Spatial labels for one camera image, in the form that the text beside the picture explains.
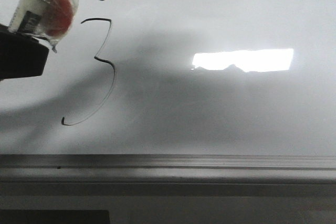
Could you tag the white whiteboard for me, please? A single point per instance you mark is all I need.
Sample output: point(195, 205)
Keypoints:
point(224, 77)

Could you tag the red magnet taped to marker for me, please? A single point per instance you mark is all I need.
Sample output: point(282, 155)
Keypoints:
point(57, 20)

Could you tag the white black whiteboard marker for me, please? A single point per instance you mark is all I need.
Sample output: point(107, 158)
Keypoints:
point(27, 16)

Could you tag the aluminium whiteboard frame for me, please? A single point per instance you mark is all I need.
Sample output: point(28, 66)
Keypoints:
point(162, 168)

